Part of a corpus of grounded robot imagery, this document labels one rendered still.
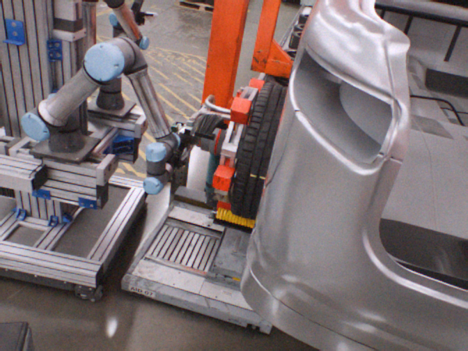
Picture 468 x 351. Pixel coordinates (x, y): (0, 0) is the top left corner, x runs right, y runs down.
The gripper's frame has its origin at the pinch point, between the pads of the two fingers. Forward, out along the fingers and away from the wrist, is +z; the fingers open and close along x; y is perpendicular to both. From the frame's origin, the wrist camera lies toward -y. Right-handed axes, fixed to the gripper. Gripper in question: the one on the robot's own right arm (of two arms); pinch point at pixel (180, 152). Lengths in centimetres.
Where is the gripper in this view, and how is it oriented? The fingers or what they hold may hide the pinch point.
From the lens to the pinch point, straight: 181.5
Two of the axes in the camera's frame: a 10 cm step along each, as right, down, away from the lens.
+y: 1.7, -8.3, -5.3
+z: 2.2, -4.9, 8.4
